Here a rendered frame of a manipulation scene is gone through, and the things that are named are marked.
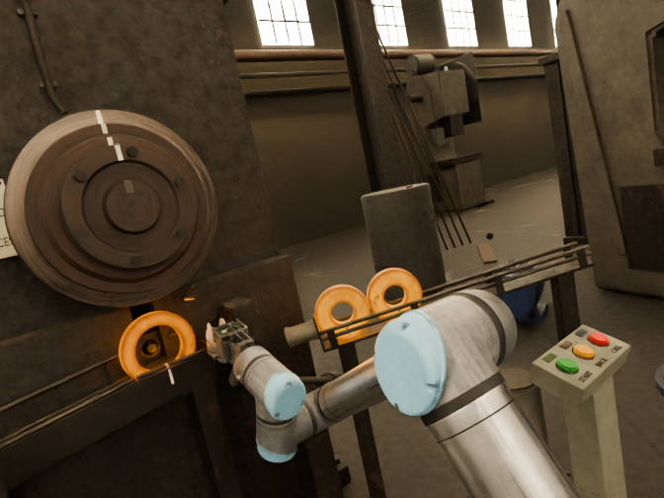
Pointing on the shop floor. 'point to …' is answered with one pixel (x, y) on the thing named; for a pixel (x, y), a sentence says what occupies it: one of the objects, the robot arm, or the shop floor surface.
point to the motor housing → (317, 461)
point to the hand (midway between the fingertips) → (211, 333)
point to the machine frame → (230, 198)
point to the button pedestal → (589, 411)
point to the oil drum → (404, 235)
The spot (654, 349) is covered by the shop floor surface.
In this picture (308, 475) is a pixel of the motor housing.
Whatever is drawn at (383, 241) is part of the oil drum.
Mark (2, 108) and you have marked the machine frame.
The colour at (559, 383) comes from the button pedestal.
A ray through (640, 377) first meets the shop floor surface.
